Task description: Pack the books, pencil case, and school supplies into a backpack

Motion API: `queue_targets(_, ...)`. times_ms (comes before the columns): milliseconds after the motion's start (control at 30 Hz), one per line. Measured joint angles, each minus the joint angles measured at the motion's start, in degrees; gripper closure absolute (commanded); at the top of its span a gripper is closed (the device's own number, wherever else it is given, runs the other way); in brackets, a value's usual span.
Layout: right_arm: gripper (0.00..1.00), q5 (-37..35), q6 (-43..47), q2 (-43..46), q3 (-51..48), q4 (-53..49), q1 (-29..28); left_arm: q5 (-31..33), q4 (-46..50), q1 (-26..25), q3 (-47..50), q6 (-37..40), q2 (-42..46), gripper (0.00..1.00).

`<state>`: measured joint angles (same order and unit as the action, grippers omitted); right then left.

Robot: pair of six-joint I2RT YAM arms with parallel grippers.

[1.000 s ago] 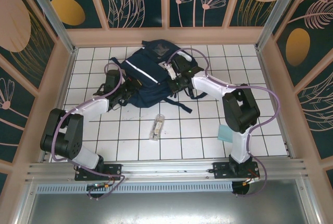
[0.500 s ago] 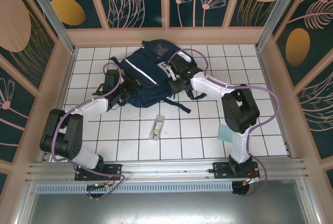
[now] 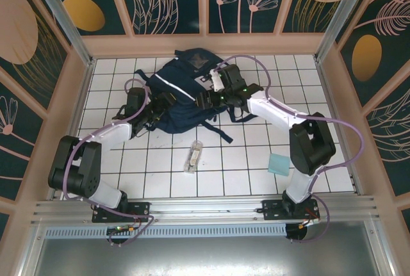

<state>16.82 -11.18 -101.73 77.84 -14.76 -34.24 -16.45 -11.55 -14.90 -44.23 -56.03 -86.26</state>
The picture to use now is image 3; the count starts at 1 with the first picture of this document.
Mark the teal panel orange oval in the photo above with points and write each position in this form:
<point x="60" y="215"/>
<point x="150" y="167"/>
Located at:
<point x="83" y="13"/>

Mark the aluminium mounting rail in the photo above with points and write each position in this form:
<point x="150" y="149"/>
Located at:
<point x="205" y="207"/>

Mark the light blue sticky notes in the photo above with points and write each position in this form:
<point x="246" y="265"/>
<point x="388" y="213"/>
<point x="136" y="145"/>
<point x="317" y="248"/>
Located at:
<point x="278" y="164"/>

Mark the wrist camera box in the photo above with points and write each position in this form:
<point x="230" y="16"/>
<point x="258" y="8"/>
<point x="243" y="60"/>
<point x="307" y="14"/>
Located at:
<point x="230" y="77"/>
<point x="137" y="98"/>

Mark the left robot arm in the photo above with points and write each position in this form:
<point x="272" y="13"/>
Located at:
<point x="77" y="170"/>

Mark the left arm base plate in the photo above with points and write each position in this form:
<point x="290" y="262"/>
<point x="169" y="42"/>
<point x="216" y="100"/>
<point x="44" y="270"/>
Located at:
<point x="141" y="208"/>

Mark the yellow power connector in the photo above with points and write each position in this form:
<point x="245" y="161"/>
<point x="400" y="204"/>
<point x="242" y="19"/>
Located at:
<point x="302" y="225"/>

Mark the clear plastic stationery pack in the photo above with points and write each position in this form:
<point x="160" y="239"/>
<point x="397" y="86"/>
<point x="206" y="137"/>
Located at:
<point x="193" y="156"/>

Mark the grey sheet metal panel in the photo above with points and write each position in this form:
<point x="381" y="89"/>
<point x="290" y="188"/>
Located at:
<point x="205" y="256"/>

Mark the small circuit board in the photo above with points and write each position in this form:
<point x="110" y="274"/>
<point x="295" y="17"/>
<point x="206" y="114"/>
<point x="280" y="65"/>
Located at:
<point x="120" y="228"/>

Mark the teal panel oval and fern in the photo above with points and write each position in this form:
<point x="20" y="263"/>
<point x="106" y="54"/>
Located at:
<point x="366" y="58"/>

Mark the teal panel pink flowers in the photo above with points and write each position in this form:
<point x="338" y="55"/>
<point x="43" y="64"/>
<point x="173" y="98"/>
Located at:
<point x="243" y="16"/>

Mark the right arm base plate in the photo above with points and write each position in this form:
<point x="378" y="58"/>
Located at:
<point x="272" y="208"/>

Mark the teal panel single pink flower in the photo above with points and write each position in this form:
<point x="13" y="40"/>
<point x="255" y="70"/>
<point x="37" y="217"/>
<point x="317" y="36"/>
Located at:
<point x="16" y="148"/>

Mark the navy blue backpack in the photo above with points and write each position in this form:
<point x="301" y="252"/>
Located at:
<point x="185" y="109"/>

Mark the aluminium corner post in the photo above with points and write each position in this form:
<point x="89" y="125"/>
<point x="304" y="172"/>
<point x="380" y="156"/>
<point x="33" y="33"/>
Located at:
<point x="64" y="23"/>
<point x="339" y="13"/>

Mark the teal panel large pink oval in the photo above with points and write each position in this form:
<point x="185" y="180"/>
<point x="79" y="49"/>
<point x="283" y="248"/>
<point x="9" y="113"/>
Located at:
<point x="19" y="26"/>

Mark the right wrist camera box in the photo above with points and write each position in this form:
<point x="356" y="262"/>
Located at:
<point x="230" y="77"/>

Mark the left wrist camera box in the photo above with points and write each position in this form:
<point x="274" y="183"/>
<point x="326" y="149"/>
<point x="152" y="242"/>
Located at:
<point x="137" y="98"/>

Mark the teal panel pink fern leaves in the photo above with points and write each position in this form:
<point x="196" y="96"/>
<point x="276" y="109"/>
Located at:
<point x="390" y="141"/>

